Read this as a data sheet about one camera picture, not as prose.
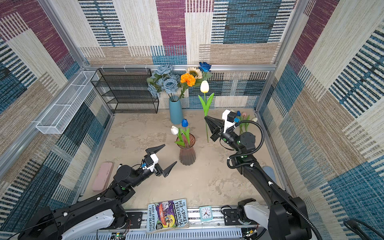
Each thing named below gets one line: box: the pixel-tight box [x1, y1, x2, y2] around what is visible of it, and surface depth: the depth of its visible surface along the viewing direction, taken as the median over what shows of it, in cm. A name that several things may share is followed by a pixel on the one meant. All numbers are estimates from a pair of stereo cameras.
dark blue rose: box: [198, 61, 212, 73], surface depth 84 cm
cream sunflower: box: [186, 67, 203, 80], surface depth 84 cm
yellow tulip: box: [198, 80, 215, 143], surface depth 58 cm
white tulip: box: [171, 125, 186, 147], surface depth 77 cm
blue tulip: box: [178, 118, 190, 147], surface depth 79 cm
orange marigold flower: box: [178, 73, 196, 99], surface depth 79 cm
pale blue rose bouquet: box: [146, 64, 181, 101], surface depth 89 cm
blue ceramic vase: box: [169, 95, 183, 125], surface depth 104 cm
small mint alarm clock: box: [199, 206, 213, 222], surface depth 76 cm
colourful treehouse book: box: [146, 198, 189, 234], surface depth 74 cm
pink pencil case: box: [92, 162, 114, 192], surface depth 87 cm
